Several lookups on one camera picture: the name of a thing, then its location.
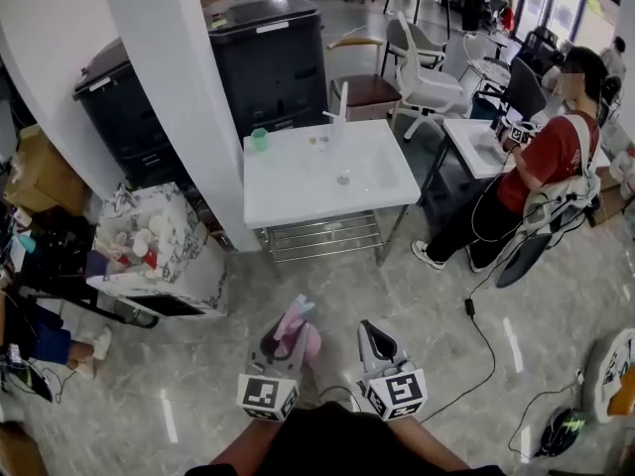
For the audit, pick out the large black bin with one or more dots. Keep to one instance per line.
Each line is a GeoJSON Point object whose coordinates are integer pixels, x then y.
{"type": "Point", "coordinates": [268, 57]}
{"type": "Point", "coordinates": [124, 117]}

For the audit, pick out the wooden chair with brown seat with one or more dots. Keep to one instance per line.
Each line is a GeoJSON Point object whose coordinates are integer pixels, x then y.
{"type": "Point", "coordinates": [369, 92]}

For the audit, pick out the white sink basin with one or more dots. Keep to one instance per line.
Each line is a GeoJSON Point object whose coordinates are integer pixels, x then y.
{"type": "Point", "coordinates": [297, 186]}
{"type": "Point", "coordinates": [476, 152]}

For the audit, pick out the white office chair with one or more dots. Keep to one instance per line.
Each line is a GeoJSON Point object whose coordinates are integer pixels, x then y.
{"type": "Point", "coordinates": [431, 87]}

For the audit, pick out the green bucket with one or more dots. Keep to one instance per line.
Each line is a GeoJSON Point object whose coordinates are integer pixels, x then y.
{"type": "Point", "coordinates": [483, 108]}

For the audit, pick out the white patterned device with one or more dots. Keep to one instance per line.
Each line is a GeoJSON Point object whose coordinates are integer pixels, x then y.
{"type": "Point", "coordinates": [612, 375]}

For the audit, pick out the person's black clothing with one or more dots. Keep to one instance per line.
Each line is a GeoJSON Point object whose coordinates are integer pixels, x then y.
{"type": "Point", "coordinates": [337, 439]}

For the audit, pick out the metal sink stand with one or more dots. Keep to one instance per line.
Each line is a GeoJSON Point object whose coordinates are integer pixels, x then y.
{"type": "Point", "coordinates": [322, 241]}

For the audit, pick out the grey jacket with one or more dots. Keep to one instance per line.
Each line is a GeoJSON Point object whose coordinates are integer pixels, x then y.
{"type": "Point", "coordinates": [555, 206]}

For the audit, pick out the person's right forearm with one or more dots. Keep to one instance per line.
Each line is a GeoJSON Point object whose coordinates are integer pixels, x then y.
{"type": "Point", "coordinates": [426, 441]}

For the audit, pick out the cardboard box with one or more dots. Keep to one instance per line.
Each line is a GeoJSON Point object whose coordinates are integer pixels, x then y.
{"type": "Point", "coordinates": [42, 176]}

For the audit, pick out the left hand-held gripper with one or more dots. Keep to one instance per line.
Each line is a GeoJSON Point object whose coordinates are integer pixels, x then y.
{"type": "Point", "coordinates": [268, 392]}

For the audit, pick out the grey chair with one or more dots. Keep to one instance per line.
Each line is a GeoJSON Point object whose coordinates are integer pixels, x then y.
{"type": "Point", "coordinates": [528, 87]}

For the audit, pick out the white faucet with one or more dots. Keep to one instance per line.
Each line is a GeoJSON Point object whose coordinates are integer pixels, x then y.
{"type": "Point", "coordinates": [339, 112]}

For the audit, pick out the person's left forearm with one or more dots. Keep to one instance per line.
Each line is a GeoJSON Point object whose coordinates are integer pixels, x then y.
{"type": "Point", "coordinates": [248, 446]}

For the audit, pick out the black power adapter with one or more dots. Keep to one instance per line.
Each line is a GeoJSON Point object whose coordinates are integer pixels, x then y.
{"type": "Point", "coordinates": [470, 307]}

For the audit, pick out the green cup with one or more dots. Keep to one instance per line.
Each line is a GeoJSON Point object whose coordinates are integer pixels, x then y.
{"type": "Point", "coordinates": [260, 141]}

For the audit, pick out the black and green helmet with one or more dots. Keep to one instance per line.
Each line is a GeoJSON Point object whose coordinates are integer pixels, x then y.
{"type": "Point", "coordinates": [563, 429]}

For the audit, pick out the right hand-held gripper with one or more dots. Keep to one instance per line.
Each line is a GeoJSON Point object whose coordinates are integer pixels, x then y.
{"type": "Point", "coordinates": [397, 390]}

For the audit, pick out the marble patterned cabinet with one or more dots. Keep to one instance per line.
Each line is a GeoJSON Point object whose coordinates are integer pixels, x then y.
{"type": "Point", "coordinates": [173, 256]}

